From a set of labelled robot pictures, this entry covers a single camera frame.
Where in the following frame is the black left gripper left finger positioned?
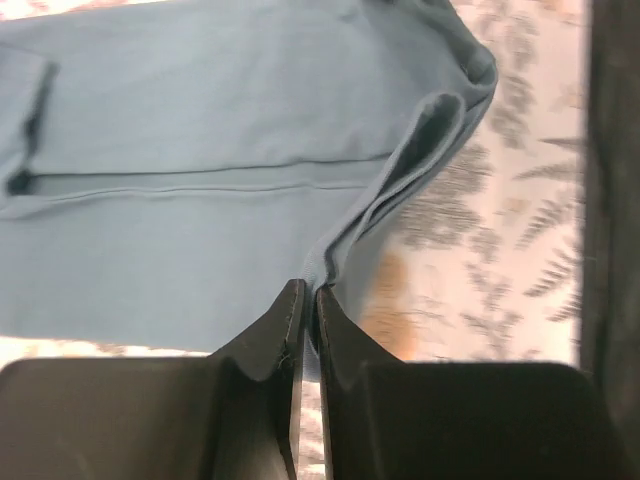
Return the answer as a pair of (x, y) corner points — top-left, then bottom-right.
(1, 280), (306, 479)

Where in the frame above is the blue-grey t shirt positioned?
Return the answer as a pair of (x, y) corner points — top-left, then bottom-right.
(1, 1), (498, 352)

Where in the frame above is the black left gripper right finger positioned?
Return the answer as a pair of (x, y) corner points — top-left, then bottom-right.
(316, 288), (635, 479)

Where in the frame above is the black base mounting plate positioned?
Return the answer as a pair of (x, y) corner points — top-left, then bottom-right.
(580, 0), (639, 456)

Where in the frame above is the floral patterned table mat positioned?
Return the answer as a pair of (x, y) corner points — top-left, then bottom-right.
(0, 0), (589, 480)

